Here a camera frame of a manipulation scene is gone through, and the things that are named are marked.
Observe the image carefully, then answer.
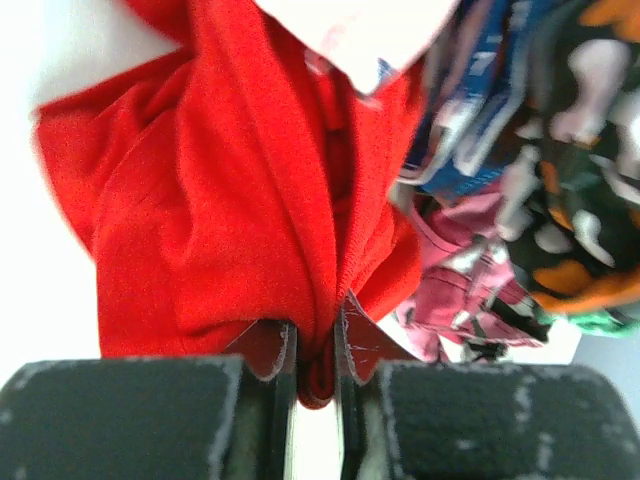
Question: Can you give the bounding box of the blue white patterned cloth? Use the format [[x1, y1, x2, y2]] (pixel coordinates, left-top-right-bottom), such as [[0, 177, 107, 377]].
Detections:
[[397, 1, 532, 193]]

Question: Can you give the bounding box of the magenta pink camouflage cloth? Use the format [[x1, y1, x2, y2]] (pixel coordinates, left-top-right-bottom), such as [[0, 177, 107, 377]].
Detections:
[[394, 187, 548, 363]]

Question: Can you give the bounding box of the light pink navy camouflage cloth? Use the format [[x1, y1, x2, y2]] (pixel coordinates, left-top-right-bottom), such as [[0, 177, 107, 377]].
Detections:
[[254, 0, 461, 99]]

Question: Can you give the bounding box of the red cloth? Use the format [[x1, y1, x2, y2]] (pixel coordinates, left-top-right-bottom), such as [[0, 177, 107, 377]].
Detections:
[[36, 1, 424, 409]]

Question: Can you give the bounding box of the green tie-dye cloth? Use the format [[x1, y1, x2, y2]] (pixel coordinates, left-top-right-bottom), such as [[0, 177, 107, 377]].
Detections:
[[569, 302, 639, 338]]

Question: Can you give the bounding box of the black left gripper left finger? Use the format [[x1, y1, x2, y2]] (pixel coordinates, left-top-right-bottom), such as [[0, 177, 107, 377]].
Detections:
[[1, 321, 297, 479]]

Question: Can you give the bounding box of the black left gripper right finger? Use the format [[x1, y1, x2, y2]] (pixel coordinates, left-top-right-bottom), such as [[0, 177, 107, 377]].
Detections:
[[334, 296, 639, 479]]

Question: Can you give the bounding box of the orange black camouflage cloth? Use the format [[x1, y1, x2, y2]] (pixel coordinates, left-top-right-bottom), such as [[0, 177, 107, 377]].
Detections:
[[449, 0, 640, 316]]

